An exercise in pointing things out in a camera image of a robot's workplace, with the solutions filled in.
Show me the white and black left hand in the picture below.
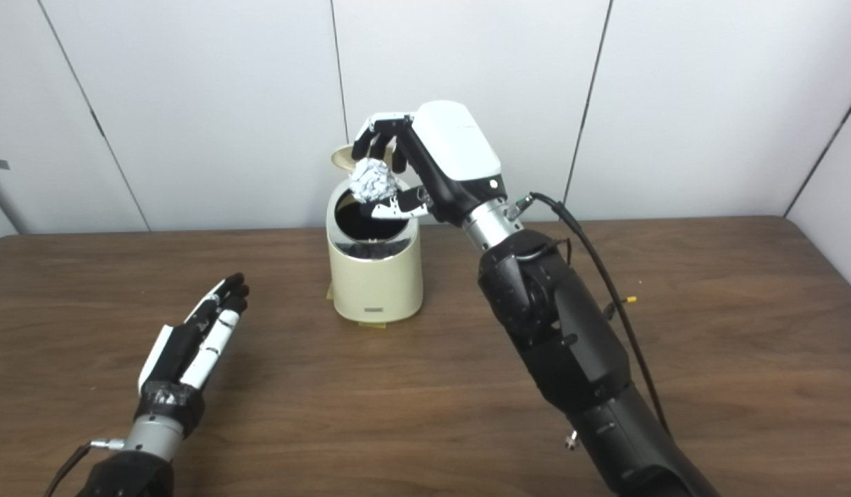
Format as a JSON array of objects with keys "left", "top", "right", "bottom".
[{"left": 135, "top": 273, "right": 251, "bottom": 436}]

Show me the white paper ball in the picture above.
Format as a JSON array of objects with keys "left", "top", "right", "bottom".
[{"left": 349, "top": 158, "right": 398, "bottom": 204}]

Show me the white and black right hand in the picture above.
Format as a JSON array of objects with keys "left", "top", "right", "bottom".
[{"left": 351, "top": 101, "right": 507, "bottom": 225}]

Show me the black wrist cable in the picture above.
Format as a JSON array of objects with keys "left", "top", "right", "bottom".
[
  {"left": 44, "top": 438, "right": 129, "bottom": 497},
  {"left": 508, "top": 192, "right": 671, "bottom": 436}
]

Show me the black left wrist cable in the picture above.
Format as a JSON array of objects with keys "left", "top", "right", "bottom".
[{"left": 44, "top": 438, "right": 129, "bottom": 497}]

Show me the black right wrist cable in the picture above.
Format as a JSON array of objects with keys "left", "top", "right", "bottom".
[{"left": 508, "top": 192, "right": 671, "bottom": 436}]

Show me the cream-colored lidded bin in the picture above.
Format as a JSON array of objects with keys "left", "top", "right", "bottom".
[{"left": 326, "top": 143, "right": 424, "bottom": 324}]

